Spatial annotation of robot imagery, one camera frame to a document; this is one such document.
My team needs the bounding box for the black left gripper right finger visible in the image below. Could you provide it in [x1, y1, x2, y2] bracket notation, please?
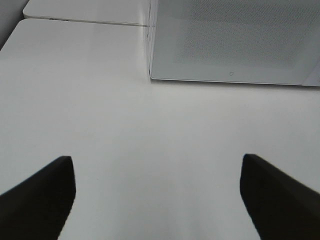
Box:
[239, 154, 320, 240]

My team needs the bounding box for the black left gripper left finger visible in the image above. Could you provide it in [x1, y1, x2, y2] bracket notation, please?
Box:
[0, 156, 76, 240]

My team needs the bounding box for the white microwave oven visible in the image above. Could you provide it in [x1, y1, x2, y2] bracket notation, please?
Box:
[146, 0, 320, 88]

